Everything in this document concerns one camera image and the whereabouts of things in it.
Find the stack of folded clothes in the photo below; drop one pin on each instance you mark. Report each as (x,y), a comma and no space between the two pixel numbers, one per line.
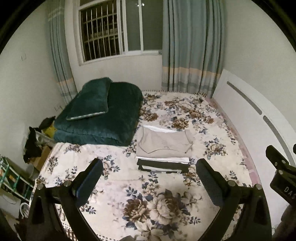
(168,165)

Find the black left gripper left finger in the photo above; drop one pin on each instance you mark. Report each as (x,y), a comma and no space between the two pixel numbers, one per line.
(44,222)

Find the green wire rack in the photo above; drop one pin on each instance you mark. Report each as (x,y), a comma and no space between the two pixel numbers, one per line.
(14,182)

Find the beige fleece garment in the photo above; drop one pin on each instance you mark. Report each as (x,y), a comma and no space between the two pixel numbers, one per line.
(156,144)

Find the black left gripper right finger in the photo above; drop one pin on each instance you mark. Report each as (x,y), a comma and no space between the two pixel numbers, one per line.
(254,222)

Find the dark green quilt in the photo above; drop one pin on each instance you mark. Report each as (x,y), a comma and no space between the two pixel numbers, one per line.
(117,127)

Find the dark clothes pile on chair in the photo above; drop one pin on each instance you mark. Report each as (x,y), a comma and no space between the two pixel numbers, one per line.
(39,137)

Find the cardboard box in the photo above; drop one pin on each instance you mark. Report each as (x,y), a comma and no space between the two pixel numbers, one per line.
(38,162)

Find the blue striped curtain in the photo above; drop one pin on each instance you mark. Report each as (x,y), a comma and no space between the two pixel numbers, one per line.
(193,46)
(59,53)

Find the white headboard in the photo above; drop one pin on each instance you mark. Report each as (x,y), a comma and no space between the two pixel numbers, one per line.
(259,124)

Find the barred window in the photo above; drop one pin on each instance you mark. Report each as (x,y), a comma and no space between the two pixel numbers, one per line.
(107,29)

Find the floral bed sheet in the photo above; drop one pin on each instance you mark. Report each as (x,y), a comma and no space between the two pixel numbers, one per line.
(152,205)

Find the dark green pillow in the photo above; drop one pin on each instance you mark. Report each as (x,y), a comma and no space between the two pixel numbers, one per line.
(91,100)

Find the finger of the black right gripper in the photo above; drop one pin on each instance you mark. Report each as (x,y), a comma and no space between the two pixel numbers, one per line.
(280,163)

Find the right blue striped curtain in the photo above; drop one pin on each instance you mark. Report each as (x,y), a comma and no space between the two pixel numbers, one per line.
(193,46)

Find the left blue striped curtain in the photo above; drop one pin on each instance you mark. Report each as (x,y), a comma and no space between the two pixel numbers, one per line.
(59,53)

